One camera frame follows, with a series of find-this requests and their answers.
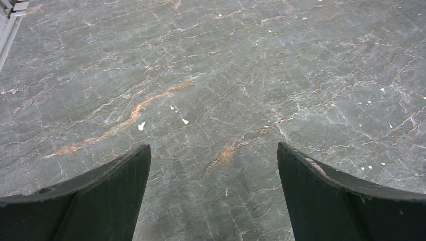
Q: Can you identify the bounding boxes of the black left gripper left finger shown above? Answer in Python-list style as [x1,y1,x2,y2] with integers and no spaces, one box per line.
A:
[1,144,152,240]

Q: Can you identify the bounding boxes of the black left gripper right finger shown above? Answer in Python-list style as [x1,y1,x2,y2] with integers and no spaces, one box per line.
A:
[277,142,425,240]

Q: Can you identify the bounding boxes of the aluminium frame rail left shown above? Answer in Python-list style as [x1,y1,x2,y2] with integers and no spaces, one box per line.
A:
[1,0,29,69]

